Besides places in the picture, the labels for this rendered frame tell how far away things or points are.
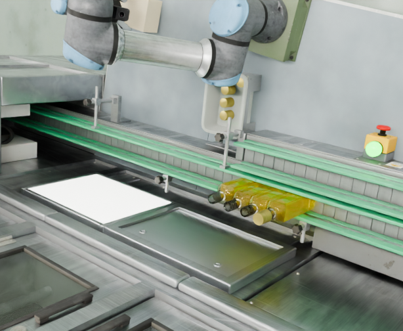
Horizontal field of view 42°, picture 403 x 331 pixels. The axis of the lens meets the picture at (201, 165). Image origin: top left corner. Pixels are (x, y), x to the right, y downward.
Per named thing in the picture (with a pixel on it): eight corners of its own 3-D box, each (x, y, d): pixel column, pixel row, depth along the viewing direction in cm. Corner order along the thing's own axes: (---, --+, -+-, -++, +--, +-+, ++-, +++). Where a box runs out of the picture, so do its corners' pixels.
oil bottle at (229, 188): (251, 189, 174) (212, 202, 157) (253, 173, 172) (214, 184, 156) (266, 193, 171) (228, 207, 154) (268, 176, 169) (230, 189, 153)
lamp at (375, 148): (366, 154, 153) (362, 155, 151) (369, 139, 152) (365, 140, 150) (381, 157, 150) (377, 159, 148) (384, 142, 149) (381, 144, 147)
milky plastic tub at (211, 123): (214, 128, 196) (200, 130, 189) (221, 67, 190) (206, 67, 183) (253, 138, 185) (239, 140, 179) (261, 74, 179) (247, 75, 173)
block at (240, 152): (245, 155, 181) (233, 158, 176) (248, 129, 179) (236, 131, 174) (253, 157, 179) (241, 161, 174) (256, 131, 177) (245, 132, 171)
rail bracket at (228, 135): (232, 163, 177) (210, 169, 167) (238, 114, 172) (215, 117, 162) (240, 165, 175) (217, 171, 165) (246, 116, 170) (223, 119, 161)
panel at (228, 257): (96, 178, 208) (20, 195, 182) (96, 171, 207) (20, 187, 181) (295, 257, 155) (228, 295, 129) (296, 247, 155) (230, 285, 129)
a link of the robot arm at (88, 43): (257, 44, 154) (71, 12, 131) (243, 92, 160) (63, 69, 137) (240, 34, 164) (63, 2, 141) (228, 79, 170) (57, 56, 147)
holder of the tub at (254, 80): (214, 142, 197) (201, 144, 191) (222, 68, 190) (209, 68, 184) (252, 152, 187) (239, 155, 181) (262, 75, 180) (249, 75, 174)
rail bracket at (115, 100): (123, 123, 222) (80, 128, 205) (125, 83, 218) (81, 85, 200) (130, 125, 219) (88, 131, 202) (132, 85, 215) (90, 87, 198)
